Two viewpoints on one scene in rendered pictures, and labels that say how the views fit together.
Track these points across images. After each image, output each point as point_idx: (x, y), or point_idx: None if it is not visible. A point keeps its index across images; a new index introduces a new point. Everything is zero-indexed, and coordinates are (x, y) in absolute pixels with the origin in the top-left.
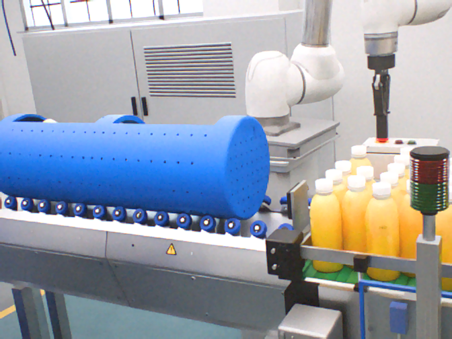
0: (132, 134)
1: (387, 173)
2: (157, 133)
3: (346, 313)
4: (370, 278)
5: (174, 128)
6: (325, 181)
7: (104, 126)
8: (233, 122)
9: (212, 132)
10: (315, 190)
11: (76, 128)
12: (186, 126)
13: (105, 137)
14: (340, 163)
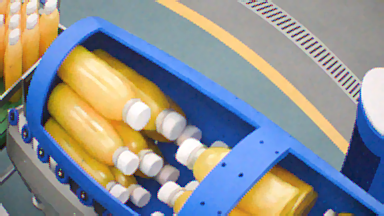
0: (225, 90)
1: (13, 7)
2: (179, 62)
3: None
4: None
5: (150, 50)
6: (50, 2)
7: (274, 130)
8: (83, 21)
9: (108, 24)
10: (55, 8)
11: (315, 157)
12: (132, 42)
13: (272, 121)
14: (16, 31)
